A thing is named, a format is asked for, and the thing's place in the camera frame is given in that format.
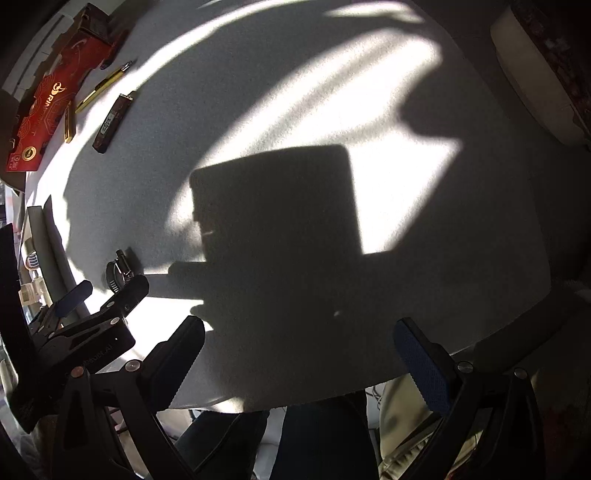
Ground patterned lighter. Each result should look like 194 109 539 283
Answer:
92 91 138 154

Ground person's legs in dark pants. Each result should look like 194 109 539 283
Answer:
175 392 379 480

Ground red printed cardboard box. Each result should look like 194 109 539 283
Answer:
6 2 116 172

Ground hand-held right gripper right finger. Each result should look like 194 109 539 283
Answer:
393 317 548 480

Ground yellow utility knife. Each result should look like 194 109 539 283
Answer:
75 59 134 114

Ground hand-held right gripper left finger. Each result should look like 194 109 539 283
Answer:
51 316 206 480

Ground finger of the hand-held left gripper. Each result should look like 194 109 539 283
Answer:
99 275 151 319
28 280 93 335

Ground beige fabric bag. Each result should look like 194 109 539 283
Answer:
379 374 467 480

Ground grey framed white tray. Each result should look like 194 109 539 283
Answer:
18 205 77 324

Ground metal hose clamp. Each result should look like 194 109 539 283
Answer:
105 249 137 294

